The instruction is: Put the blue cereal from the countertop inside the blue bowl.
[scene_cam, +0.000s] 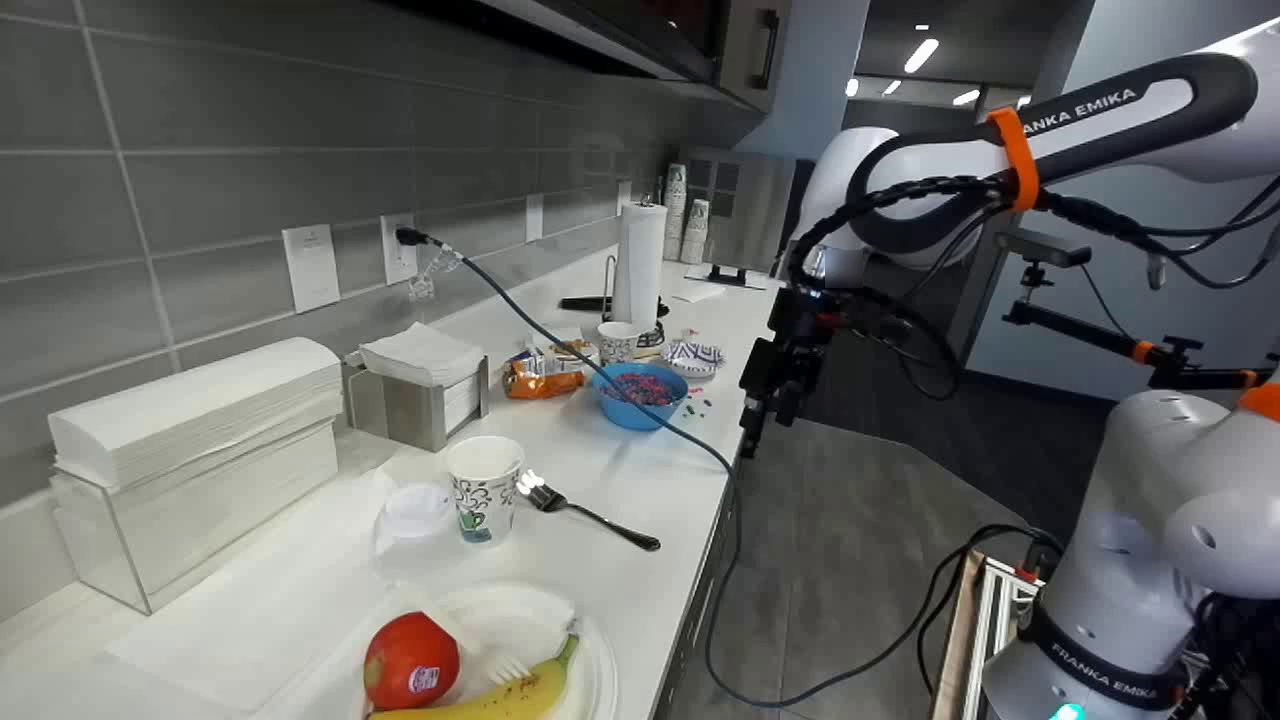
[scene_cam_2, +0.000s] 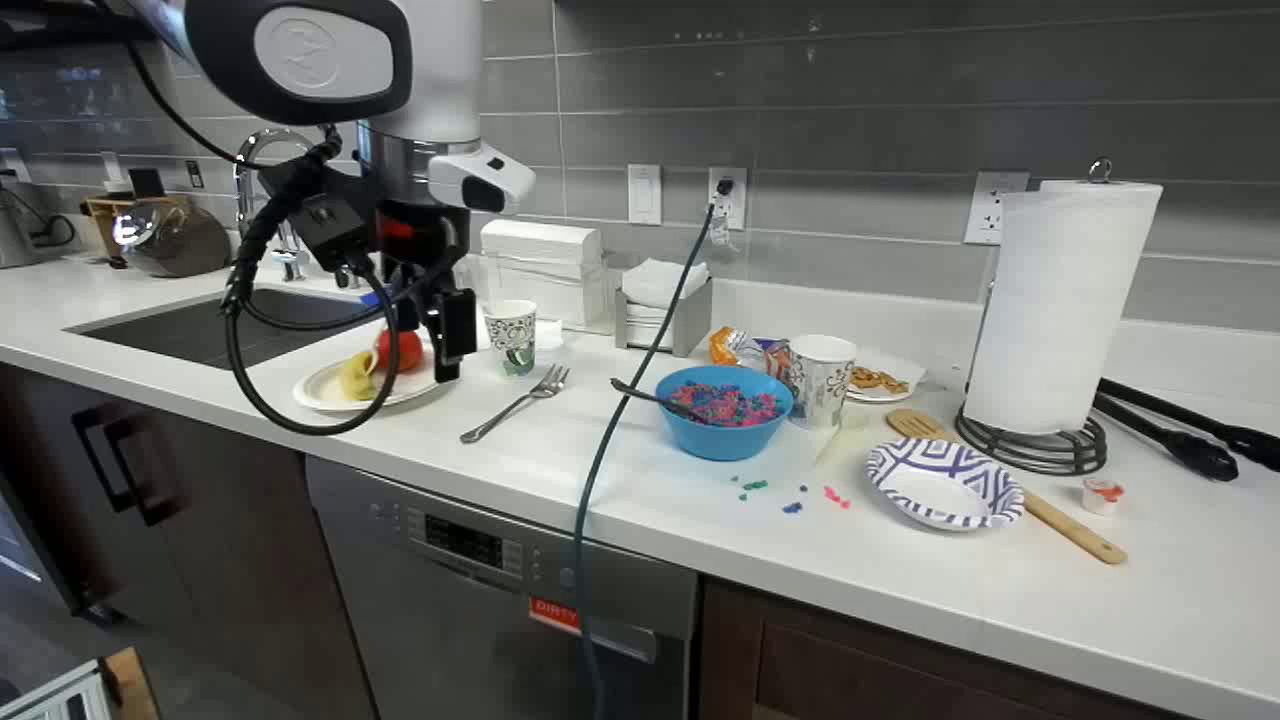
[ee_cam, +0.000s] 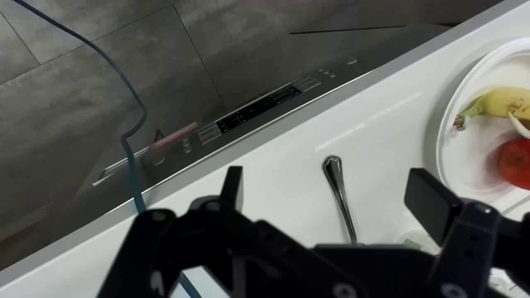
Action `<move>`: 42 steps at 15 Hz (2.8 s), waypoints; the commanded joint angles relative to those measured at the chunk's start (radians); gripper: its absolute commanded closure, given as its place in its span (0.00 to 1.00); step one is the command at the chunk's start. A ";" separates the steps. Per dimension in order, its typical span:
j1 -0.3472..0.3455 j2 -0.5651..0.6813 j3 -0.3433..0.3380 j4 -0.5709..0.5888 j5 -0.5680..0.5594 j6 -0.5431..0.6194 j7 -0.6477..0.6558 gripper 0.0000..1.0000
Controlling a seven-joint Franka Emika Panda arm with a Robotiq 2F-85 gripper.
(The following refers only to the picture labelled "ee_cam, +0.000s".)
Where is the yellow banana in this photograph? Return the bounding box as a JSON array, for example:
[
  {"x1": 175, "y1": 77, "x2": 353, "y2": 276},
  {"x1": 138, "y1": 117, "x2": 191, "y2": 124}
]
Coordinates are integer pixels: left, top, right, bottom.
[{"x1": 453, "y1": 86, "x2": 530, "y2": 132}]

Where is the dishwasher control panel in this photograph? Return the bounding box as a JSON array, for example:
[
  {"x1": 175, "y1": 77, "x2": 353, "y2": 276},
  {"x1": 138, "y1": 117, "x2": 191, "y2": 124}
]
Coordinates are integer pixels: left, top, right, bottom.
[{"x1": 90, "y1": 51, "x2": 367, "y2": 188}]

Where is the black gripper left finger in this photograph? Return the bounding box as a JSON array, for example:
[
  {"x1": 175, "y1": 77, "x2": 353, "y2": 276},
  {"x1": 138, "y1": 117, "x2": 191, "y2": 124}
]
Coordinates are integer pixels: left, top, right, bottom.
[{"x1": 98, "y1": 163, "x2": 355, "y2": 298}]

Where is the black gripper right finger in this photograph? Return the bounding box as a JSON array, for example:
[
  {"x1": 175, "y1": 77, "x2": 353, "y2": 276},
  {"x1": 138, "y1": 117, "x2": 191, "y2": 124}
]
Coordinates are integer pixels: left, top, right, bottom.
[{"x1": 405, "y1": 167, "x2": 530, "y2": 298}]

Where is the red apple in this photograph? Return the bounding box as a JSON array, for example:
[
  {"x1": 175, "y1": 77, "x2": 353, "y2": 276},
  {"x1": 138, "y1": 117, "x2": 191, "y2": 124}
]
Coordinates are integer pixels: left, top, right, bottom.
[{"x1": 496, "y1": 137, "x2": 530, "y2": 190}]

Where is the black fork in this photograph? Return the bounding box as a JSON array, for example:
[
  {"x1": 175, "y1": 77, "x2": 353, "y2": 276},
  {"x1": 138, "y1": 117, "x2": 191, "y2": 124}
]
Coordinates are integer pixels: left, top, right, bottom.
[{"x1": 322, "y1": 153, "x2": 362, "y2": 244}]

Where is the white round plate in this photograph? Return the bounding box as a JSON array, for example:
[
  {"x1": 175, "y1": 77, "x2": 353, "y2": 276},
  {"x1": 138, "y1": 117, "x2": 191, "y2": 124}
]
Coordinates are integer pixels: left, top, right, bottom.
[{"x1": 425, "y1": 36, "x2": 530, "y2": 218}]

